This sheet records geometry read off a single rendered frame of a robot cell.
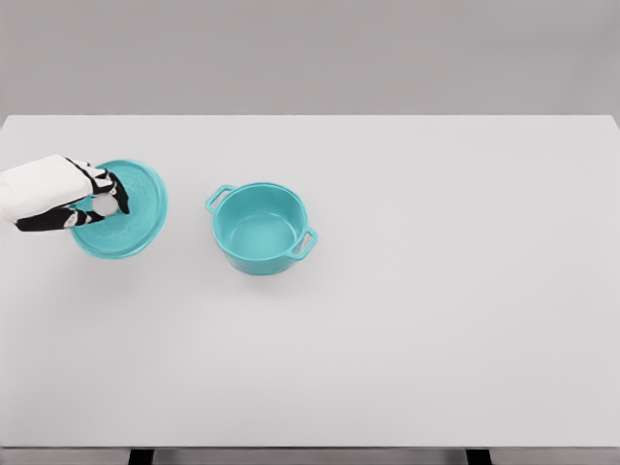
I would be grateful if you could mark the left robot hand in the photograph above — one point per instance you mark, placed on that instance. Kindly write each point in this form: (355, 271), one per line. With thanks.
(58, 186)

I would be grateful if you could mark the teal pot lid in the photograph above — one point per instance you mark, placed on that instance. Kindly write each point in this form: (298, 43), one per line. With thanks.
(140, 213)

